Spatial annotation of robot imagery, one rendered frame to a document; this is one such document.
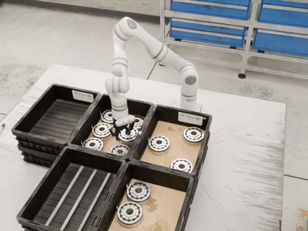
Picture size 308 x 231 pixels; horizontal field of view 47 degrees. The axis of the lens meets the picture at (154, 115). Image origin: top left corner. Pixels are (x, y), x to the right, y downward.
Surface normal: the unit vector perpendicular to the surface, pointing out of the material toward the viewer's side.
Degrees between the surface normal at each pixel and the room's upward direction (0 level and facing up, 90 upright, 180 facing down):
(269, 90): 0
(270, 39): 90
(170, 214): 0
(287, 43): 90
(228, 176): 0
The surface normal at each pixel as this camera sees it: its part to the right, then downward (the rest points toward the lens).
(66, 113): -0.01, -0.74
